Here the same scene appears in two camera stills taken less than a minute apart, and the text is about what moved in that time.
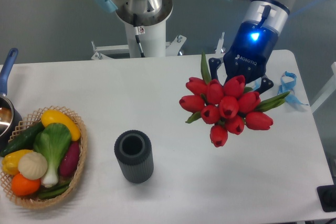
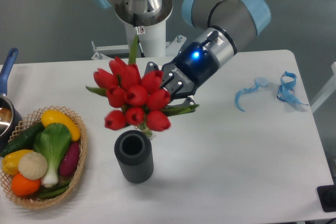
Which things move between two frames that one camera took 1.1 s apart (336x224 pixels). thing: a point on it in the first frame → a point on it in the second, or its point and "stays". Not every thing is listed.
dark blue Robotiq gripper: (250, 51) → (195, 63)
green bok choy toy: (52, 142) stays
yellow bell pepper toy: (10, 161) stays
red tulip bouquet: (229, 105) → (136, 97)
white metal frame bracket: (172, 48) stays
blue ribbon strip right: (288, 87) stays
